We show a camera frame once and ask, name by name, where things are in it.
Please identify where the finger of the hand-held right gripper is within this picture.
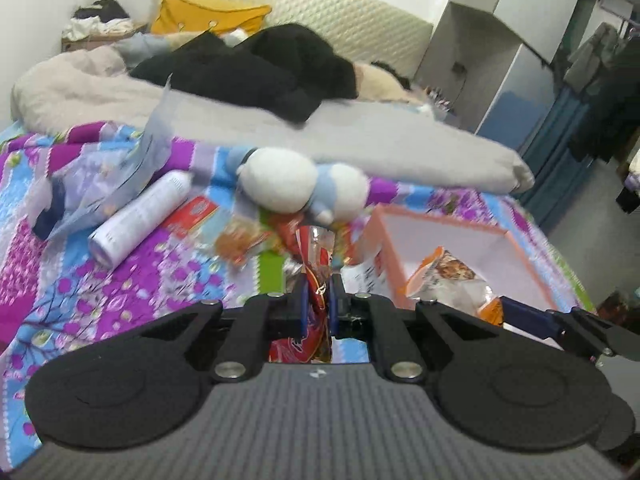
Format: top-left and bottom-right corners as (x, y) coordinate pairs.
(499, 296), (640, 367)

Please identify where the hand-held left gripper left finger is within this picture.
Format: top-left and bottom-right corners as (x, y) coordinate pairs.
(140, 276), (309, 383)

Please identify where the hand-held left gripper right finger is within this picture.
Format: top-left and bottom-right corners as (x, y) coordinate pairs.
(327, 275), (497, 383)

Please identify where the small orange snack packet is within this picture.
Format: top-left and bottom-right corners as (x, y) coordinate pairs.
(477, 296), (505, 327)

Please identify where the white printed snack packet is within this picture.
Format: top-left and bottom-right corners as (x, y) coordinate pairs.
(342, 255), (392, 307)

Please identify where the bright red snack packet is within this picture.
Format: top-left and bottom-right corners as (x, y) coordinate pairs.
(269, 226), (337, 364)

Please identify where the clear yellow snack packet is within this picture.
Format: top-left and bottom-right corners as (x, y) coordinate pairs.
(332, 222), (368, 267)

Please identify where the small red snack packet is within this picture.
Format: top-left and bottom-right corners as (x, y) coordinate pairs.
(272, 211), (307, 247)

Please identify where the orange and white snack packet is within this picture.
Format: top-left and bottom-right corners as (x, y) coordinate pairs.
(404, 246), (496, 313)

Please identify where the orange cardboard box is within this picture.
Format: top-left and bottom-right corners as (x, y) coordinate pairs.
(361, 203), (560, 322)

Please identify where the red label snack packet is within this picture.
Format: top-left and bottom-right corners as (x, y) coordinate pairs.
(164, 196), (219, 239)

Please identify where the dark red bag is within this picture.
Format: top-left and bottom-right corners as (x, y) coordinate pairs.
(597, 291), (638, 317)

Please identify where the white and blue plush toy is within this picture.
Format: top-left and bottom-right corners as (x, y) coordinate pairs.
(225, 146), (371, 226)

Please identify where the blue curtain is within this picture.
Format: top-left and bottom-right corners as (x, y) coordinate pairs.
(520, 87), (596, 233)

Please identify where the grey duvet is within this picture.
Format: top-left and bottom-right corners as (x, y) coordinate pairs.
(11, 46), (536, 196)

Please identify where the white spray bottle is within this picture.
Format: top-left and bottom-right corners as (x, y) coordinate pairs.
(88, 170), (193, 267)

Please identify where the blue board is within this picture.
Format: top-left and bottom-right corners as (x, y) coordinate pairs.
(477, 87), (541, 153)

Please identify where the purple patterned bed sheet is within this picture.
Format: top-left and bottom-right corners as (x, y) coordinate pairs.
(0, 121), (598, 461)

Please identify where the clear plastic bag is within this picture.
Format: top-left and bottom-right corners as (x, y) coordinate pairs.
(31, 74), (175, 242)

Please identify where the cream fleece blanket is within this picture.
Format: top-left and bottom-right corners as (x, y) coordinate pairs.
(352, 62), (416, 106)

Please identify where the black hanging coat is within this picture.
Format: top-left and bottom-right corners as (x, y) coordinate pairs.
(570, 35), (640, 161)

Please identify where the small black garment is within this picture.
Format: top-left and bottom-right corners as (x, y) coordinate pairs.
(372, 61), (412, 91)

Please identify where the grey hanging jacket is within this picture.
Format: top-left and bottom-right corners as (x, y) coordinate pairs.
(565, 22), (621, 96)

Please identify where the cream quilted headboard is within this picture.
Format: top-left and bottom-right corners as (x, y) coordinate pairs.
(157, 0), (435, 78)

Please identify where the light blue garment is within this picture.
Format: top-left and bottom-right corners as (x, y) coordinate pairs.
(112, 35), (173, 68)

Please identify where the yellow pillow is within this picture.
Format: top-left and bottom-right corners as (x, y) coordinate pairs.
(150, 0), (273, 38)

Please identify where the wooden nightstand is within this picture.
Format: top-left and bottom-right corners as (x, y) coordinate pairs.
(61, 20), (151, 53)

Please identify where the white cloth pile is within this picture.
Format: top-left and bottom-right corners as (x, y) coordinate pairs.
(65, 16), (136, 41)

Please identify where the black cloth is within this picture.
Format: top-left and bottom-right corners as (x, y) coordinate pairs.
(74, 0), (131, 22)

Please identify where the white wall cabinet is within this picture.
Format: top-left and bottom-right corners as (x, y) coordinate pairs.
(415, 0), (588, 151)

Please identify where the metal clothes rail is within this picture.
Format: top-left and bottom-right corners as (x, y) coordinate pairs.
(597, 0), (640, 41)

